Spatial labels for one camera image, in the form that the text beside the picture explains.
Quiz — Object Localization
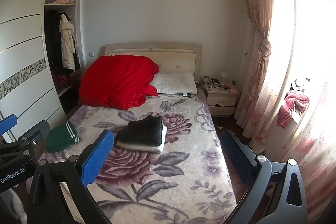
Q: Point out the pink fluffy cloth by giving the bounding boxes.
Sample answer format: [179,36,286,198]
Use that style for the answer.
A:
[277,90,310,128]

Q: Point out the red clothes in wardrobe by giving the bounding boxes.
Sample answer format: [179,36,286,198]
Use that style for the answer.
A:
[54,73,71,88]

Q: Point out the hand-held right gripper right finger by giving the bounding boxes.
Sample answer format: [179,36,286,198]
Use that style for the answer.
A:
[220,130,308,224]

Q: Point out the nightstand clutter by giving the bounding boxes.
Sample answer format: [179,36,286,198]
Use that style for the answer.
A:
[201,76,238,92]

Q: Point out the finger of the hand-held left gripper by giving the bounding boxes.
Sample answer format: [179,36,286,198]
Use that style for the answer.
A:
[0,114,17,136]
[16,120,51,147]

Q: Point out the white folded sweater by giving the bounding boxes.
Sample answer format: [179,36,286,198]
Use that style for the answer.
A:
[117,126,168,154]

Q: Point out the black leather jacket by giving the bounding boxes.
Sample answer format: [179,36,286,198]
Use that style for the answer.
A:
[115,115,164,147]

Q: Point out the floral plush blanket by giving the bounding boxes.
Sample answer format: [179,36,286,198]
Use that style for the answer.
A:
[25,94,238,224]

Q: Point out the cream nightstand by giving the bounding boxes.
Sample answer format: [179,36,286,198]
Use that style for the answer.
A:
[205,85,240,117]

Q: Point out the beige bed headboard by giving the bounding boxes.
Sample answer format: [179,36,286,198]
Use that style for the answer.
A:
[105,42,203,83]

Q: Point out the white pillow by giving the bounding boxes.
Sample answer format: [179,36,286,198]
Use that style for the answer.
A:
[152,72,198,95]

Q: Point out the white sliding-door wardrobe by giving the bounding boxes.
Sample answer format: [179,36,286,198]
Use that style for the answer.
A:
[0,0,82,144]

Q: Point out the red duvet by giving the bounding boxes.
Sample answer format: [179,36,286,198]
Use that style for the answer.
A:
[79,55,160,111]

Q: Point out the beige hanging coat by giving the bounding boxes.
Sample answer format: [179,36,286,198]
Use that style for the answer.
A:
[59,14,76,72]

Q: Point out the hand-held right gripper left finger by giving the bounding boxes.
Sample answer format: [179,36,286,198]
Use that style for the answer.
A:
[27,130,115,224]

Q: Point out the green pants with white stripes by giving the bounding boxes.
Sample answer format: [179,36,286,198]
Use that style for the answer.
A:
[46,121,80,153]

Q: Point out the pink floral curtain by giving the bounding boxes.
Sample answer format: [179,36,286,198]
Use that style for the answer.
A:
[238,0,336,224]

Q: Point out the person's left forearm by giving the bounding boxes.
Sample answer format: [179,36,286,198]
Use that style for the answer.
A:
[0,186,28,224]

